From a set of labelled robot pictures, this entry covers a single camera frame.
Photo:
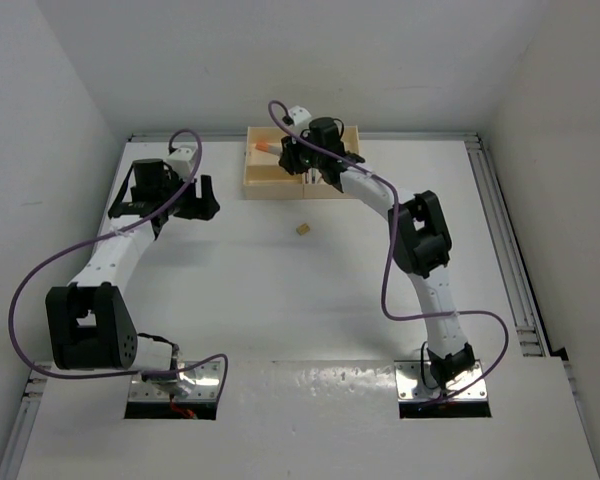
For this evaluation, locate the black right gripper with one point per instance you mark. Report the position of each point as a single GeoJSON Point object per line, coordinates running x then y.
{"type": "Point", "coordinates": [289, 159]}

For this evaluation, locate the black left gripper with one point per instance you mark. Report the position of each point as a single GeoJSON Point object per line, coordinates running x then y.
{"type": "Point", "coordinates": [199, 208]}

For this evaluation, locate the orange highlighter marker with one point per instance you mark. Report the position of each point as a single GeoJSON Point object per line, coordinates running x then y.
{"type": "Point", "coordinates": [268, 148]}

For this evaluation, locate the small tan eraser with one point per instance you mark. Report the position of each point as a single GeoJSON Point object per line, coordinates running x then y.
{"type": "Point", "coordinates": [303, 229]}

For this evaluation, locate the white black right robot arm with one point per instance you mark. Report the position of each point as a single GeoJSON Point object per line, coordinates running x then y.
{"type": "Point", "coordinates": [420, 241]}

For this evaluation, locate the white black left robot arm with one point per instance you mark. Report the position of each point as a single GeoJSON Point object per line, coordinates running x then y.
{"type": "Point", "coordinates": [90, 325]}

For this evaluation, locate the cream wooden compartment tray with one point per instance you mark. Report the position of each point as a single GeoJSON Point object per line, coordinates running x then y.
{"type": "Point", "coordinates": [264, 179]}

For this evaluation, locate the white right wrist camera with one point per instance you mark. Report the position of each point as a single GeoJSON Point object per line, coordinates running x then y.
{"type": "Point", "coordinates": [297, 118]}

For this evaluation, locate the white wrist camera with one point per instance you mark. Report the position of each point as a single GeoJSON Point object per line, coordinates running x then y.
{"type": "Point", "coordinates": [183, 160]}
{"type": "Point", "coordinates": [297, 118]}

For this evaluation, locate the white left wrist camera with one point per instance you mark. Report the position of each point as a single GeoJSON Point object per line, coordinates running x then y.
{"type": "Point", "coordinates": [183, 160]}

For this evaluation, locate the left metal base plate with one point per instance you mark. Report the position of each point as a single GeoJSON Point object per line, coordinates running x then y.
{"type": "Point", "coordinates": [200, 384]}

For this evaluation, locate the metal base plate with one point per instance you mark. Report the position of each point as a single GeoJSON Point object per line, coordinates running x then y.
{"type": "Point", "coordinates": [415, 383]}
{"type": "Point", "coordinates": [200, 384]}

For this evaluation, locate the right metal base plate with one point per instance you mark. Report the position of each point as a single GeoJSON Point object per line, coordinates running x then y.
{"type": "Point", "coordinates": [415, 383]}

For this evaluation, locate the aluminium frame rail right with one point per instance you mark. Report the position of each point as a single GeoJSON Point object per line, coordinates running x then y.
{"type": "Point", "coordinates": [526, 317]}

